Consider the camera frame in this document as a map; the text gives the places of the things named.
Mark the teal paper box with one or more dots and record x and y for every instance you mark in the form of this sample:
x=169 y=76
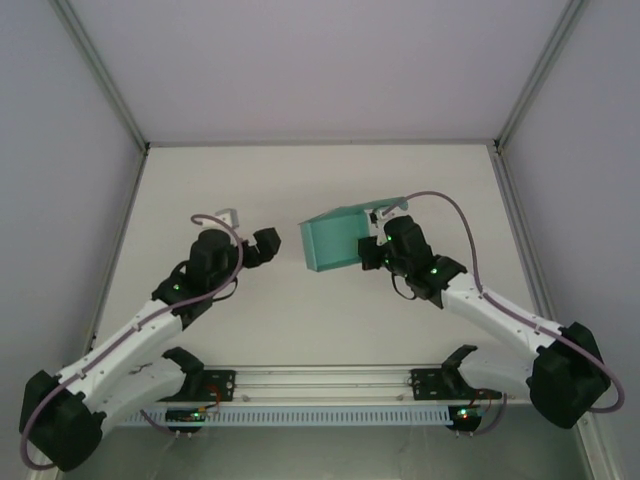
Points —
x=332 y=240

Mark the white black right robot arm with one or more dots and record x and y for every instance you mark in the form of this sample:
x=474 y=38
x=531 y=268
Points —
x=490 y=315

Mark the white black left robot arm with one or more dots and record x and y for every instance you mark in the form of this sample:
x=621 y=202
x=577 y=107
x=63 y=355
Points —
x=125 y=340

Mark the left circuit board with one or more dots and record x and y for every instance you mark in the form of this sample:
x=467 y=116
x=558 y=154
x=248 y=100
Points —
x=187 y=415

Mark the circuit board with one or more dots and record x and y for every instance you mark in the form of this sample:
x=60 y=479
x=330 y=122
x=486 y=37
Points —
x=465 y=414
x=187 y=415

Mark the right circuit board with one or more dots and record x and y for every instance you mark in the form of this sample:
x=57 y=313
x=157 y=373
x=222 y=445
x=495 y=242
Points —
x=465 y=414

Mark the aluminium side rail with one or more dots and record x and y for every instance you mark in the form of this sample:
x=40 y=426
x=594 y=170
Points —
x=520 y=225
x=127 y=220

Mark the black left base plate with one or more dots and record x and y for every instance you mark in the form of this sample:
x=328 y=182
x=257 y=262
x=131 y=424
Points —
x=220 y=385

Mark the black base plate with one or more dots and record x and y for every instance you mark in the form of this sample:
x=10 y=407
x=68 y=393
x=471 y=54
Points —
x=220 y=385
x=425 y=385

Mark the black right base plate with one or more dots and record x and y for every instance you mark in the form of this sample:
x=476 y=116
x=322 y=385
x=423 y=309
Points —
x=425 y=385

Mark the aluminium mounting rail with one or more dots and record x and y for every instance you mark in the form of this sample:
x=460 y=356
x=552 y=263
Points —
x=320 y=382

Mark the aluminium frame post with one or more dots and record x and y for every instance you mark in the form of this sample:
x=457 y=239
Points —
x=102 y=75
x=537 y=75

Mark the aluminium frame leg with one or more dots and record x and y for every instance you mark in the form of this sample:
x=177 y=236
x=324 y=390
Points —
x=595 y=450

